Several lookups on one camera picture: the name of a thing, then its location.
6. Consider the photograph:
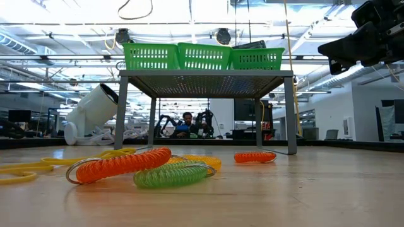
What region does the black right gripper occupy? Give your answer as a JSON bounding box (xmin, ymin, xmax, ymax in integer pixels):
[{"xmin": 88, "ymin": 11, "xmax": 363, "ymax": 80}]
[{"xmin": 317, "ymin": 0, "xmax": 404, "ymax": 76}]

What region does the orange spiral coil keychain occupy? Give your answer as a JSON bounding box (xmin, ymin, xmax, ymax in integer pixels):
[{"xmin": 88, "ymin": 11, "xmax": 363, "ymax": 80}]
[
  {"xmin": 234, "ymin": 151, "xmax": 278, "ymax": 164},
  {"xmin": 65, "ymin": 146, "xmax": 172, "ymax": 185}
]

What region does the yellow rubber band pile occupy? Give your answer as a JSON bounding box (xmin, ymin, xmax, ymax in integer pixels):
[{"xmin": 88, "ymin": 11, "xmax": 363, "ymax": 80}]
[{"xmin": 0, "ymin": 147, "xmax": 137, "ymax": 186}]

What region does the grey office chair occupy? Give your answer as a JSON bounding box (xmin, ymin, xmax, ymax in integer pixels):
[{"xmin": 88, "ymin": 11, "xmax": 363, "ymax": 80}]
[{"xmin": 324, "ymin": 129, "xmax": 340, "ymax": 141}]

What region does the green plastic mesh basket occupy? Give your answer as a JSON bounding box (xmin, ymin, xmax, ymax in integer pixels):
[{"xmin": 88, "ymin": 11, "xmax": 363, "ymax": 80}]
[
  {"xmin": 229, "ymin": 47, "xmax": 286, "ymax": 71},
  {"xmin": 122, "ymin": 42, "xmax": 181, "ymax": 71},
  {"xmin": 177, "ymin": 42, "xmax": 234, "ymax": 71}
]

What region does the black monitor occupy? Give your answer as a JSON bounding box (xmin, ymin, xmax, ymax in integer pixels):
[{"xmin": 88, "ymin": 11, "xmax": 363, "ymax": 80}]
[{"xmin": 234, "ymin": 98, "xmax": 273, "ymax": 122}]

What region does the black round ceiling fixture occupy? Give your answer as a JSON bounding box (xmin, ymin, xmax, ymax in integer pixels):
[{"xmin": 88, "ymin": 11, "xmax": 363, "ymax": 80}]
[
  {"xmin": 114, "ymin": 28, "xmax": 132, "ymax": 45},
  {"xmin": 215, "ymin": 27, "xmax": 232, "ymax": 46}
]

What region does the grey perforated metal riser shelf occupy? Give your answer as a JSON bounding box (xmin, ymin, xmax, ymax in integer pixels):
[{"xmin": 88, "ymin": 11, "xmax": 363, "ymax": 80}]
[{"xmin": 114, "ymin": 69, "xmax": 298, "ymax": 156}]

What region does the person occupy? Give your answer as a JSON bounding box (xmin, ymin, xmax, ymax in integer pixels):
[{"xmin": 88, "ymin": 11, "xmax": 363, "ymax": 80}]
[{"xmin": 172, "ymin": 112, "xmax": 199, "ymax": 139}]

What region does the small dark monitor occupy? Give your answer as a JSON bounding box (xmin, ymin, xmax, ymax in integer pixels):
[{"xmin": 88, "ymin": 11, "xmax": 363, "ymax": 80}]
[{"xmin": 8, "ymin": 109, "xmax": 32, "ymax": 124}]

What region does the yellow cable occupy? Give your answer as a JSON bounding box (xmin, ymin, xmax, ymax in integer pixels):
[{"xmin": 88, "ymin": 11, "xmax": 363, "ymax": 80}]
[{"xmin": 283, "ymin": 0, "xmax": 303, "ymax": 137}]

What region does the black aluminium table frame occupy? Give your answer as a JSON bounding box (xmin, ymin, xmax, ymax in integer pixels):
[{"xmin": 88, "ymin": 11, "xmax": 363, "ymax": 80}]
[{"xmin": 0, "ymin": 136, "xmax": 404, "ymax": 153}]

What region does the yellow spiral coil keychain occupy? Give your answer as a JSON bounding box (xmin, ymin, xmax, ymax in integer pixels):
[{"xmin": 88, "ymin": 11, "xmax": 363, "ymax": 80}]
[{"xmin": 167, "ymin": 154, "xmax": 222, "ymax": 173}]

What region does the green spiral coil keychain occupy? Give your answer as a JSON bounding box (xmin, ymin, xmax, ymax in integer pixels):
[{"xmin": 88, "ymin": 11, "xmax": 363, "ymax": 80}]
[{"xmin": 133, "ymin": 160, "xmax": 217, "ymax": 190}]

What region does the black hanging cable loop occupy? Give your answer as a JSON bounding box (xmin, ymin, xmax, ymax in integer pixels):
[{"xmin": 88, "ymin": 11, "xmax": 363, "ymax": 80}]
[{"xmin": 117, "ymin": 0, "xmax": 154, "ymax": 21}]

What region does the white cable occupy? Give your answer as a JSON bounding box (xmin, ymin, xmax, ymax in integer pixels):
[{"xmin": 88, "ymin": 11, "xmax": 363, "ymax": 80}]
[{"xmin": 75, "ymin": 127, "xmax": 149, "ymax": 146}]

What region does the white round camera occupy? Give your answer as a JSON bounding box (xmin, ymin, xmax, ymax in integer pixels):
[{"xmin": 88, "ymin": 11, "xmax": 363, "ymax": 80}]
[{"xmin": 64, "ymin": 83, "xmax": 120, "ymax": 146}]

